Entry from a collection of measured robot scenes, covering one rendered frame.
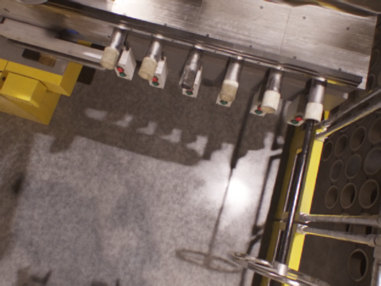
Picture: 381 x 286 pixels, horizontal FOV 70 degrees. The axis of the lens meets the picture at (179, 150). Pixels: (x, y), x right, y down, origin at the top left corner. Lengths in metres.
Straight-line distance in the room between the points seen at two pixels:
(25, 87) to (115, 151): 0.72
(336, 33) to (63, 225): 1.87
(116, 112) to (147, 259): 1.05
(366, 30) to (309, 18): 0.22
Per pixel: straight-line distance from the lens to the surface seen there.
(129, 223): 1.92
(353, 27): 1.37
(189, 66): 1.15
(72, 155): 2.08
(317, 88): 1.23
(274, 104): 1.13
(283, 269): 1.08
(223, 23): 1.22
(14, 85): 1.69
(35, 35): 1.67
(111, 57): 1.21
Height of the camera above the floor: 1.89
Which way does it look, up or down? 78 degrees down
